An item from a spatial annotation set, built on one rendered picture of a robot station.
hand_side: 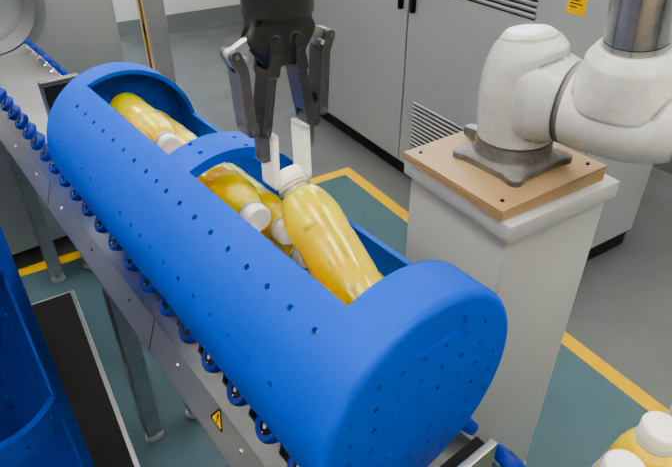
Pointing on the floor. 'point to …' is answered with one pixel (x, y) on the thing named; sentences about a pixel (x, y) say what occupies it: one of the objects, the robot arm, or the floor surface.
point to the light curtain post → (153, 18)
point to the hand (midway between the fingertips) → (286, 154)
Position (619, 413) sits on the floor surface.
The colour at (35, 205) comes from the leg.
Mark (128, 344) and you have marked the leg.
